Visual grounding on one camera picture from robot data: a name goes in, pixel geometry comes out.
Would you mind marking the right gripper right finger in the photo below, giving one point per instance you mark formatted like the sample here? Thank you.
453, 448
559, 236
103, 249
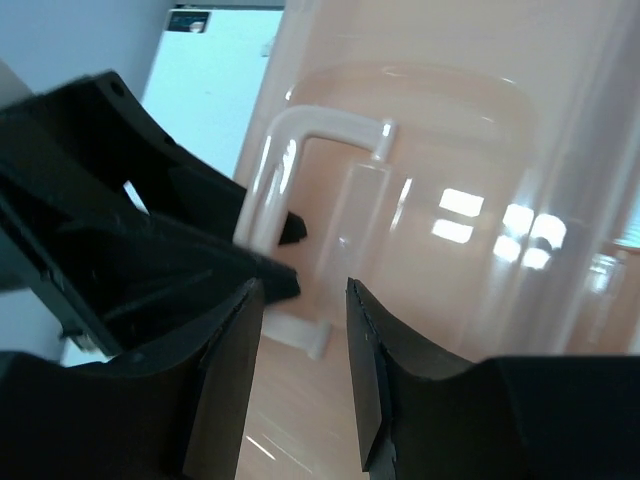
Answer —
423, 412

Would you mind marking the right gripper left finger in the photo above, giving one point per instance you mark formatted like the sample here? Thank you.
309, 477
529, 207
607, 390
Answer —
174, 408

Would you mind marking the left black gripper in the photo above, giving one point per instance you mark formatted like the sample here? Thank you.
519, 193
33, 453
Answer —
69, 236

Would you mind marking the pink plastic toolbox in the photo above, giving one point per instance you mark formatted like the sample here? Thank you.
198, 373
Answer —
475, 164

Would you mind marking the left table corner label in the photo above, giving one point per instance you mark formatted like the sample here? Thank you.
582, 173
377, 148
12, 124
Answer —
188, 21

